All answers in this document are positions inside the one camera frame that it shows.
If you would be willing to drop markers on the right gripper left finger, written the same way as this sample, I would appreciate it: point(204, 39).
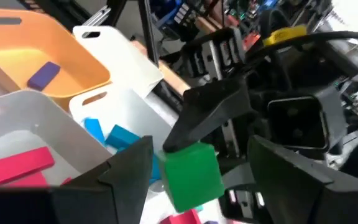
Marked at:
point(117, 199)

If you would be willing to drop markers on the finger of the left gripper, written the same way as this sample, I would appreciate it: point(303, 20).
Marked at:
point(239, 179)
point(207, 112)

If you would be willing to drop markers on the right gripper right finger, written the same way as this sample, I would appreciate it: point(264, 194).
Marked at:
point(291, 202)

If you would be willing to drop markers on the green cube block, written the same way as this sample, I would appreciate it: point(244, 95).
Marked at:
point(191, 180)

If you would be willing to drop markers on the pink blocks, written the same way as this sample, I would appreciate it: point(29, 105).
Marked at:
point(28, 181)
point(14, 165)

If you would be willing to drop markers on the purple wooden block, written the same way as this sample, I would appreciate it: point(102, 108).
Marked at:
point(43, 75)

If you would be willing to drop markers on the wooden table side board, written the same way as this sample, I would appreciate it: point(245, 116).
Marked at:
point(172, 77)

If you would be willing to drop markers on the white plastic bin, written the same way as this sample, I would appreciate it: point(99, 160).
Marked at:
point(126, 109)
point(120, 59)

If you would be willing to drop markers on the light grey plastic bin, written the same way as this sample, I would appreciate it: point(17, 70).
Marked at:
point(42, 124)

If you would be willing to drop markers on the orange plastic bin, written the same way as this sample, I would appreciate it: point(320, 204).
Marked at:
point(73, 68)

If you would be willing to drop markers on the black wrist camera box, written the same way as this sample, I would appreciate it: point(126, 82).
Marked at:
point(297, 124)

